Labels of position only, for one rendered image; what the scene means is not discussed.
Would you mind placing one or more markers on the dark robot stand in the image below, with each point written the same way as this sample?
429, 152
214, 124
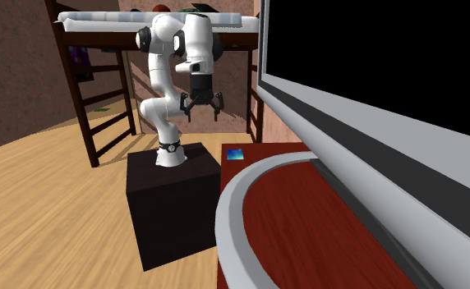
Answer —
171, 204

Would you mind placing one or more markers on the red wooden table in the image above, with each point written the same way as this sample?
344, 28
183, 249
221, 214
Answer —
307, 232

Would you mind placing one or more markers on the grey flat screen television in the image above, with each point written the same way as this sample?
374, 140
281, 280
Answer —
379, 120

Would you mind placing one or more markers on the purple wall picture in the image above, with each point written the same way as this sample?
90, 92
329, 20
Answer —
81, 64

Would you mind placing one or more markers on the dark wooden loft bed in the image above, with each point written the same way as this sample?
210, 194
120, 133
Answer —
99, 28

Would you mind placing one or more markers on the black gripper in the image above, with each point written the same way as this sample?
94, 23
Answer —
201, 86

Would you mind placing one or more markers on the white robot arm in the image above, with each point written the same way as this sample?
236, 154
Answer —
159, 76

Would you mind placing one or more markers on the small blue square card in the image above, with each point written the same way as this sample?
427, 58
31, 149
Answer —
235, 154

